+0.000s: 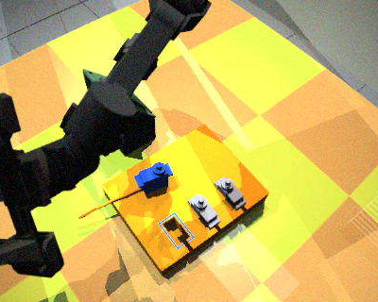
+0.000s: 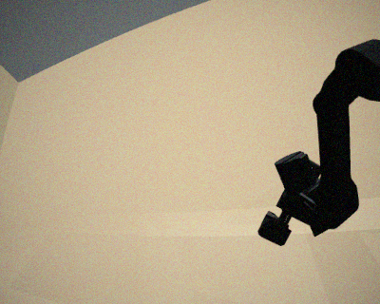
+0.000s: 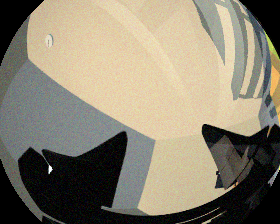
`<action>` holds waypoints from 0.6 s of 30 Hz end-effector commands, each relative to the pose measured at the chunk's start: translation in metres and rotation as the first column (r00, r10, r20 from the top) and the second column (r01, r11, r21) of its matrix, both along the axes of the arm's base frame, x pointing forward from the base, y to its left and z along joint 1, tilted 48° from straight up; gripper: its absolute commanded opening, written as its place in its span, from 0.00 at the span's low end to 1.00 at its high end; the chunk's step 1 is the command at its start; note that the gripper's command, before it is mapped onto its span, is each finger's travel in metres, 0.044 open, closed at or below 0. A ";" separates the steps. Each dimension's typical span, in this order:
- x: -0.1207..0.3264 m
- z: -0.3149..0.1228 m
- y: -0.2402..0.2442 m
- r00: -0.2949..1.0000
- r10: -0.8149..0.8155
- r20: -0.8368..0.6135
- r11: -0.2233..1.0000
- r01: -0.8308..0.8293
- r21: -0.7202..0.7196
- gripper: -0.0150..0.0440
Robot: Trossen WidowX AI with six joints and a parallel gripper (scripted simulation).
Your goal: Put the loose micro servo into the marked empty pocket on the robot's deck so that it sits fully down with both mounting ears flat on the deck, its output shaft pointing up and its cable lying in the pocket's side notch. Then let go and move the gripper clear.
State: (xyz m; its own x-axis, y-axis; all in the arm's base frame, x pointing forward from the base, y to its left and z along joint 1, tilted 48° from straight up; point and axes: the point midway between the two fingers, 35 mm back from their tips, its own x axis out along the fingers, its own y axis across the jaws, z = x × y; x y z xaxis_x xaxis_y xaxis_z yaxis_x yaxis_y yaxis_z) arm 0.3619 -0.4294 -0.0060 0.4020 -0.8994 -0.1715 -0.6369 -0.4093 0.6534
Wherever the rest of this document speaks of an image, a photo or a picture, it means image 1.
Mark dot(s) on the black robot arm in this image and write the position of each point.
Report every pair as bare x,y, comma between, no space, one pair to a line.
93,126

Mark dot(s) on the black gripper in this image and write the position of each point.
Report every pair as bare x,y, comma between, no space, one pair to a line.
27,182

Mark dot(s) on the orange flat rectangular deck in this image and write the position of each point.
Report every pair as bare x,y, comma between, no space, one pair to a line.
210,191

